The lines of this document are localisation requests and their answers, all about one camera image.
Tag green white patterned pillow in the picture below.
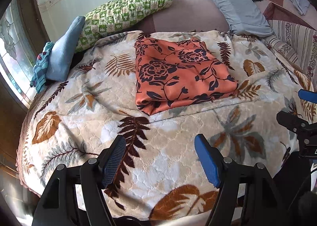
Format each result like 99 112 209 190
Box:
75 0 173 52

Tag leaf pattern fleece blanket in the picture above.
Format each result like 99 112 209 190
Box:
16 30 316 221

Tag maroon pink bedding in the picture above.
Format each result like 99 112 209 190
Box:
255 0 316 30

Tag grey blue ruffled pillow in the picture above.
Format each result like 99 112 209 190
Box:
212 0 273 38

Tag teal striped garment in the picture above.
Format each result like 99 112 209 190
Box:
30 42 54 93

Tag small grey white cloth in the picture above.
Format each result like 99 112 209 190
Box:
290 0 310 15

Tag orange floral blouse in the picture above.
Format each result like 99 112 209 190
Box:
134 37 238 115

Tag blue folded cloth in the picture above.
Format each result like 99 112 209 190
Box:
46 16 85 81

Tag mauve quilted bed sheet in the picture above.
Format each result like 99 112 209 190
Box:
130 0 229 33

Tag window with patterned glass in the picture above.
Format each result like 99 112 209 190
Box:
1 0 36 108

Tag striped floral quilt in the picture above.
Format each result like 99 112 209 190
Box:
264 20 317 87

